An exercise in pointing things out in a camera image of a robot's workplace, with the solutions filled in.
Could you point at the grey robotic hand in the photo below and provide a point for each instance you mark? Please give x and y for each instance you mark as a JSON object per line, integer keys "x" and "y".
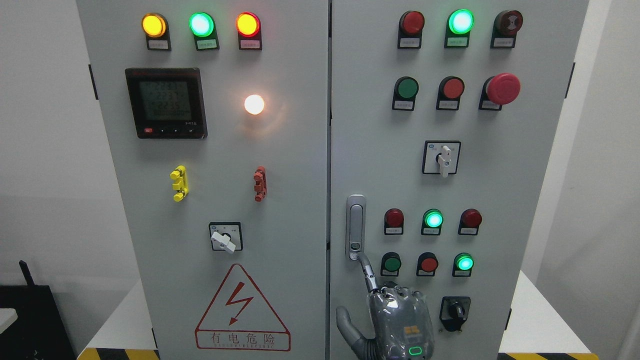
{"x": 401, "y": 320}

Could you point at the silver door handle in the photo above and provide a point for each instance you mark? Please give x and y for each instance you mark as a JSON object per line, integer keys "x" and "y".
{"x": 355, "y": 225}

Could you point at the grey right cabinet door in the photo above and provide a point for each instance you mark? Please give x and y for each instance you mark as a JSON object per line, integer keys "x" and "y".
{"x": 378, "y": 152}

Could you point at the grey cabinet door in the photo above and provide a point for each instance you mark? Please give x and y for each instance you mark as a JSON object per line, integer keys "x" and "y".
{"x": 378, "y": 152}
{"x": 284, "y": 236}

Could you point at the grey left cabinet door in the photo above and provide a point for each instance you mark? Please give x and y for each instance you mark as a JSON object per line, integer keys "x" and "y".
{"x": 284, "y": 236}

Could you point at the green push button lower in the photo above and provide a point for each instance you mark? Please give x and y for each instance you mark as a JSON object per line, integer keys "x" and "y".
{"x": 390, "y": 264}

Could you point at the green push button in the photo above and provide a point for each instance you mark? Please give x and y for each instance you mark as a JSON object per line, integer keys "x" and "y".
{"x": 404, "y": 94}
{"x": 390, "y": 264}

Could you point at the red push button lower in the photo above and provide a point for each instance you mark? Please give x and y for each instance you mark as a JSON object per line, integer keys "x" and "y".
{"x": 426, "y": 265}

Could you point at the red push button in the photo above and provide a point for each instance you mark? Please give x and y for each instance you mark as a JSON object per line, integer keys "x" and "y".
{"x": 450, "y": 91}
{"x": 426, "y": 265}

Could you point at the green lit indicator lower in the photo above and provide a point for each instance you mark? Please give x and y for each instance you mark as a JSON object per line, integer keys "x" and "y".
{"x": 463, "y": 265}

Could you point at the red indicator light middle left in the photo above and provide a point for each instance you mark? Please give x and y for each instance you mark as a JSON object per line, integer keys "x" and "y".
{"x": 393, "y": 222}

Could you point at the red indicator light middle right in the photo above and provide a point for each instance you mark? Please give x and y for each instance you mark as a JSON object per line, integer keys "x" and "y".
{"x": 470, "y": 222}

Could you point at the white platform with hazard stripes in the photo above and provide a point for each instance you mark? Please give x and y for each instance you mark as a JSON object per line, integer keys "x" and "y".
{"x": 535, "y": 331}

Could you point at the red electric hazard warning sticker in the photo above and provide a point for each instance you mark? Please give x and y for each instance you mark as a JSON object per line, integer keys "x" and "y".
{"x": 239, "y": 317}

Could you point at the red terminal connector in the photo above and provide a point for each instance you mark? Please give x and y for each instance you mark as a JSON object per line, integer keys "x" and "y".
{"x": 260, "y": 184}

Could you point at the green push button upper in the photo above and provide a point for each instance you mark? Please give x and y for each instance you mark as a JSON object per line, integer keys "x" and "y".
{"x": 404, "y": 94}

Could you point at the red push button upper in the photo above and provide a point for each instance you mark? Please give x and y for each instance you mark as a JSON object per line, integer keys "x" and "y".
{"x": 450, "y": 91}

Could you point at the red emergency stop button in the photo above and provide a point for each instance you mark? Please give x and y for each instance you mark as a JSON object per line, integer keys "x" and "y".
{"x": 499, "y": 90}

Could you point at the white lit indicator light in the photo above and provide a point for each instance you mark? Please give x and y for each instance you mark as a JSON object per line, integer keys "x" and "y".
{"x": 254, "y": 104}

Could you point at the yellow terminal connector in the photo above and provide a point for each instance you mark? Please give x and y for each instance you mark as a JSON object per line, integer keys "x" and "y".
{"x": 180, "y": 183}

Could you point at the red indicator light top right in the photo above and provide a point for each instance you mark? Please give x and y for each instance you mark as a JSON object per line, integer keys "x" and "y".
{"x": 410, "y": 30}

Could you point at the green lit indicator top right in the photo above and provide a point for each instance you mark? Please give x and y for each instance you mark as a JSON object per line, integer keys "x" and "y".
{"x": 458, "y": 28}

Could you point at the dark red buzzer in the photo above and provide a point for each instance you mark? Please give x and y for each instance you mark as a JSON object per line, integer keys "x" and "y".
{"x": 505, "y": 29}

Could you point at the black digital power meter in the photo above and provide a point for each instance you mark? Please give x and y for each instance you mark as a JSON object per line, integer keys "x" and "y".
{"x": 167, "y": 103}

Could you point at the red lit indicator light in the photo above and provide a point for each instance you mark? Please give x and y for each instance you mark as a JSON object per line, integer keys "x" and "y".
{"x": 249, "y": 31}

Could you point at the green indicator light top left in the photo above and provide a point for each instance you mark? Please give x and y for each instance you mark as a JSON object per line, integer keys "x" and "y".
{"x": 204, "y": 31}

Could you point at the black box with antenna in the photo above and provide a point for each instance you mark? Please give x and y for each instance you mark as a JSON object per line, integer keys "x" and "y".
{"x": 38, "y": 332}

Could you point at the yellow indicator light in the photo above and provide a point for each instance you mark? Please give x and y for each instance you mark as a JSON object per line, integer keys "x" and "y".
{"x": 157, "y": 33}

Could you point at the black rotary selector switch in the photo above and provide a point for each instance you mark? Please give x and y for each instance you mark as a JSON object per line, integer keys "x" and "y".
{"x": 454, "y": 312}

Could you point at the white rotary switch upper right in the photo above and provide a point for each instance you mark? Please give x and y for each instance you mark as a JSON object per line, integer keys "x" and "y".
{"x": 441, "y": 157}

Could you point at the white rotary switch left door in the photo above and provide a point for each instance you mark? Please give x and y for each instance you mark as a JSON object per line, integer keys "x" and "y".
{"x": 226, "y": 236}

